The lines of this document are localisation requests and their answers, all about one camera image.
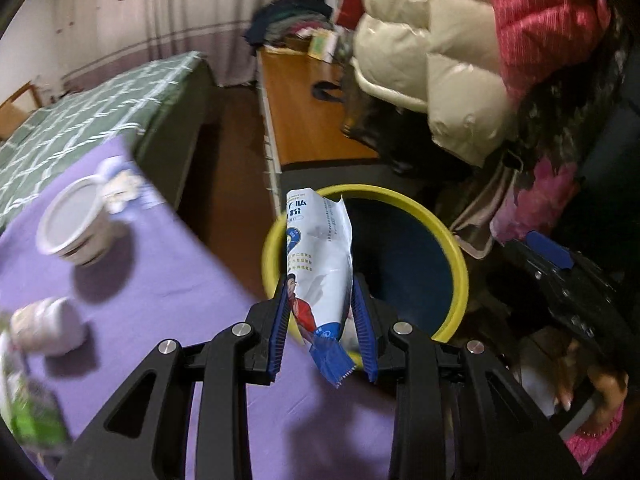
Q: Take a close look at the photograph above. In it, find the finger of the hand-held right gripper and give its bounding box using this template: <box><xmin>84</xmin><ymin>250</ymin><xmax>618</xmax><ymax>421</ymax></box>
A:
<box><xmin>502</xmin><ymin>230</ymin><xmax>576</xmax><ymax>283</ymax></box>

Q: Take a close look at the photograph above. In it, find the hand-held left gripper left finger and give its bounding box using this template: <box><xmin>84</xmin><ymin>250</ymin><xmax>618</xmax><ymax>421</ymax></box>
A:
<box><xmin>52</xmin><ymin>280</ymin><xmax>293</xmax><ymax>480</ymax></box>

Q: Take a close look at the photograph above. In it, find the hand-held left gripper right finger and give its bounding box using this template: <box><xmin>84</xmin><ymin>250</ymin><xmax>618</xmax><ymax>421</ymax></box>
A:
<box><xmin>350</xmin><ymin>272</ymin><xmax>583</xmax><ymax>480</ymax></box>

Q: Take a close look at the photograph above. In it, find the yellow rimmed trash bin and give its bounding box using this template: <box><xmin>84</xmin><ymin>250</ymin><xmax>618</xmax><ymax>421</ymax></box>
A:
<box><xmin>261</xmin><ymin>183</ymin><xmax>470</xmax><ymax>361</ymax></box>

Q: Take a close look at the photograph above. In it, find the white and blue pouch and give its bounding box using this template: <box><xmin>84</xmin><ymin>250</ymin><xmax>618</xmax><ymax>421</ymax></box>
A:
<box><xmin>285</xmin><ymin>187</ymin><xmax>357</xmax><ymax>388</ymax></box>

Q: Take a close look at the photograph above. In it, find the white pill bottle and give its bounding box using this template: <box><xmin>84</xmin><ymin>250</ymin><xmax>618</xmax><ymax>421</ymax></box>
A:
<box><xmin>10</xmin><ymin>297</ymin><xmax>86</xmax><ymax>356</ymax></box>

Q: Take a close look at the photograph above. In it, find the white plastic cup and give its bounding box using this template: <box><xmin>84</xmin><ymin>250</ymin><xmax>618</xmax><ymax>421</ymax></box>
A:
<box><xmin>36</xmin><ymin>176</ymin><xmax>132</xmax><ymax>266</ymax></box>

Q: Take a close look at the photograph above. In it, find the person's right forearm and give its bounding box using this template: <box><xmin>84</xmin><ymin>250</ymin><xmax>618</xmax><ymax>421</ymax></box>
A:
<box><xmin>565</xmin><ymin>405</ymin><xmax>626</xmax><ymax>476</ymax></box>

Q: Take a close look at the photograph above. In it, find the person's right hand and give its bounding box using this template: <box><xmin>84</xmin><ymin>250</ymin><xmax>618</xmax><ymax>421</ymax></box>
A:
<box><xmin>555</xmin><ymin>350</ymin><xmax>628</xmax><ymax>436</ymax></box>

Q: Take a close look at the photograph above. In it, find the pink floral garment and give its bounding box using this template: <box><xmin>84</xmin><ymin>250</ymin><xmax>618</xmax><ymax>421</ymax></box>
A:
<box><xmin>492</xmin><ymin>157</ymin><xmax>581</xmax><ymax>246</ymax></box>

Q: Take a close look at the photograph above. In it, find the beige tote bag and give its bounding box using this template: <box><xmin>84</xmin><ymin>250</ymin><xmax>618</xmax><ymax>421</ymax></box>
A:
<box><xmin>450</xmin><ymin>155</ymin><xmax>526</xmax><ymax>261</ymax></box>

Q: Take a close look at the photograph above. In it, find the purple floral tablecloth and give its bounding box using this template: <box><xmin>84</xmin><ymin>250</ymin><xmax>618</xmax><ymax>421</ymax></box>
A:
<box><xmin>0</xmin><ymin>135</ymin><xmax>461</xmax><ymax>480</ymax></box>

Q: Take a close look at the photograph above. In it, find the dark leopard print scarf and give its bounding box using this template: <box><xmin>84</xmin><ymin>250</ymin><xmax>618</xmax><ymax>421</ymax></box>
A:
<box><xmin>500</xmin><ymin>5</ymin><xmax>636</xmax><ymax>196</ymax></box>

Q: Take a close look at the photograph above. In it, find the long wooden cabinet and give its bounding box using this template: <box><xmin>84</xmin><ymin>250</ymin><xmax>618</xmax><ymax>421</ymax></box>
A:
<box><xmin>256</xmin><ymin>45</ymin><xmax>381</xmax><ymax>201</ymax></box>

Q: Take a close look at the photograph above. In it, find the cream puffer jacket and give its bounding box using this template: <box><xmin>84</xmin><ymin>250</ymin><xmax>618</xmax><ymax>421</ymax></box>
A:
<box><xmin>350</xmin><ymin>0</ymin><xmax>521</xmax><ymax>168</ymax></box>

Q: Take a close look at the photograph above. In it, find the dark patterned bag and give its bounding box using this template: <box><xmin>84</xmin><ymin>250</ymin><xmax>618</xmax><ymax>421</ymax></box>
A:
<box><xmin>340</xmin><ymin>80</ymin><xmax>381</xmax><ymax>141</ymax></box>

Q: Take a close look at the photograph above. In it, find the red dotted puffer jacket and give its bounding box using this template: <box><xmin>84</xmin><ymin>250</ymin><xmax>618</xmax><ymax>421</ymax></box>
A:
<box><xmin>487</xmin><ymin>0</ymin><xmax>611</xmax><ymax>101</ymax></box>

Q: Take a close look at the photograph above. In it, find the bed with green checked cover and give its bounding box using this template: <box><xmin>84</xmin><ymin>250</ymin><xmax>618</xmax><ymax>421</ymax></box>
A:
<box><xmin>0</xmin><ymin>51</ymin><xmax>216</xmax><ymax>226</ymax></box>

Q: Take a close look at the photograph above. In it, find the pale green box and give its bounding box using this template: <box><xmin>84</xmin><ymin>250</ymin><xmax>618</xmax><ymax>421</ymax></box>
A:
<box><xmin>306</xmin><ymin>30</ymin><xmax>337</xmax><ymax>58</ymax></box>

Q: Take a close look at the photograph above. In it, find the pile of folded clothes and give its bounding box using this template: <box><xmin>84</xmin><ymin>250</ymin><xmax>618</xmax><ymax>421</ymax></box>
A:
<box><xmin>245</xmin><ymin>0</ymin><xmax>351</xmax><ymax>53</ymax></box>

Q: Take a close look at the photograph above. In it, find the pink and white curtain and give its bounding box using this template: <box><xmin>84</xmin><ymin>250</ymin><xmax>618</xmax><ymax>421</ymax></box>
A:
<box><xmin>50</xmin><ymin>0</ymin><xmax>346</xmax><ymax>88</ymax></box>

